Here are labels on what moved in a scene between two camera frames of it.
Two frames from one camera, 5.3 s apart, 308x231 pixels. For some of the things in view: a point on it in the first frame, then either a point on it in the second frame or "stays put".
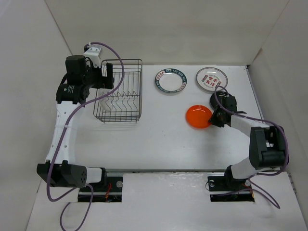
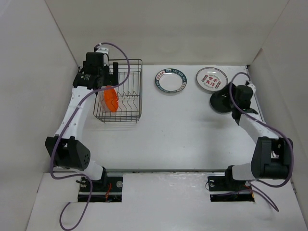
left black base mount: (109, 190) stays put
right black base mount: (227, 188) stays put
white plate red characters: (209, 78) stays put
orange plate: (198, 117) -> (110, 99)
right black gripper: (214, 121) -> (234, 89)
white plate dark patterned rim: (170, 80) stays put
